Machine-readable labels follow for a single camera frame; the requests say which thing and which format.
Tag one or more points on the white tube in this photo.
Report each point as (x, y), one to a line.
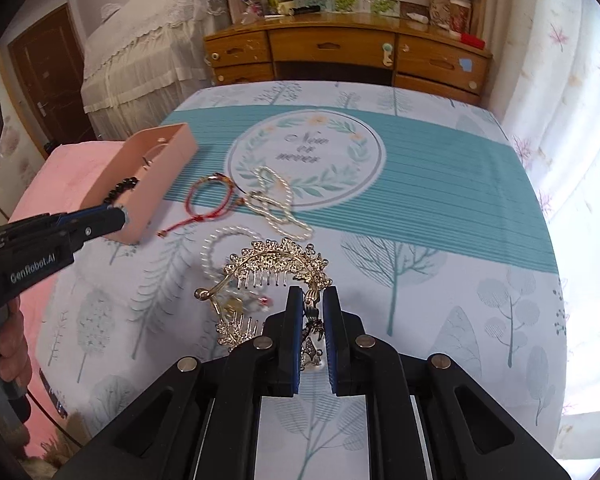
(418, 18)

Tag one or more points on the white floral curtain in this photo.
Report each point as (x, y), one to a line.
(570, 160)

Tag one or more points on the gold hair crown comb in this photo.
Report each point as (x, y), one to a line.
(260, 260)

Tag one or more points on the red flat box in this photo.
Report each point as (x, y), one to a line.
(472, 40)

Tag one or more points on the pink jewelry box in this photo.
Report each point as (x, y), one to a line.
(154, 180)

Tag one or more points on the pink blanket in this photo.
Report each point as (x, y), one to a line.
(54, 175)

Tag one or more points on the green white hook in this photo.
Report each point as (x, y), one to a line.
(388, 55)

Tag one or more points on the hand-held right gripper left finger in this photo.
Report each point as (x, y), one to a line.
(295, 345)

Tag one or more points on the patterned paper box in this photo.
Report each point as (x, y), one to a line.
(450, 10)

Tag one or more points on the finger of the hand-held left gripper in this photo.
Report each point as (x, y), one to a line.
(99, 224)

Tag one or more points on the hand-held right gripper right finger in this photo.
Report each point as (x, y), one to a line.
(331, 345)

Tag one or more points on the wooden desk with drawers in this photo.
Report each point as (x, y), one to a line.
(330, 42)

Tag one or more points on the brown wooden door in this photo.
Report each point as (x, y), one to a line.
(49, 85)

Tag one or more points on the white lace furniture cover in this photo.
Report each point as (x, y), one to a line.
(144, 50)

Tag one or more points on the tree printed bed sheet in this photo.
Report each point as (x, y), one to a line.
(430, 210)

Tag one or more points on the person's left hand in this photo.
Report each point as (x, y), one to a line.
(13, 347)

